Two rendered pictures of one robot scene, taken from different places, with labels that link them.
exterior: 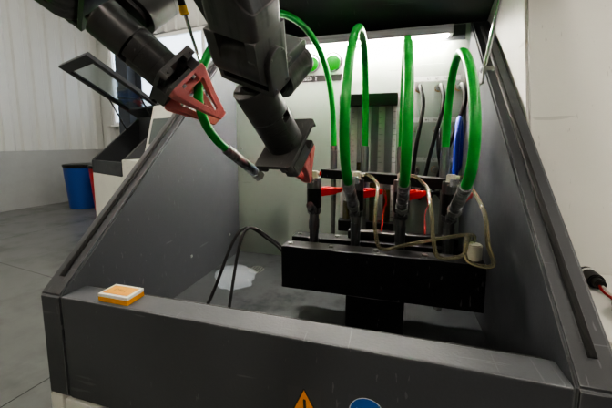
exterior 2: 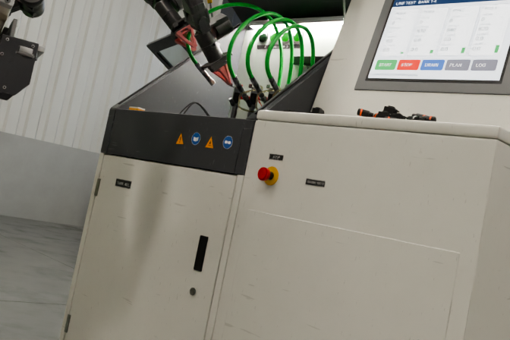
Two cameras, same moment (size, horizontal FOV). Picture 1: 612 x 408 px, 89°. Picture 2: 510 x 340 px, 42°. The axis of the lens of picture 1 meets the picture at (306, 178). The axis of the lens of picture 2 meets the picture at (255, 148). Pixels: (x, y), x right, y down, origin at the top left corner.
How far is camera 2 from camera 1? 1.88 m
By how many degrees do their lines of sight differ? 29
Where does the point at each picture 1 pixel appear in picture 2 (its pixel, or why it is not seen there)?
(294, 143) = (216, 58)
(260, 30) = (194, 11)
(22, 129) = (86, 122)
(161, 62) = (175, 21)
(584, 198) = (334, 95)
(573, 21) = (361, 15)
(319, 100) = (286, 61)
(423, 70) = not seen: hidden behind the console
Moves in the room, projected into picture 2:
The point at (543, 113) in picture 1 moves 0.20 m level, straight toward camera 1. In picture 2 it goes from (335, 57) to (280, 39)
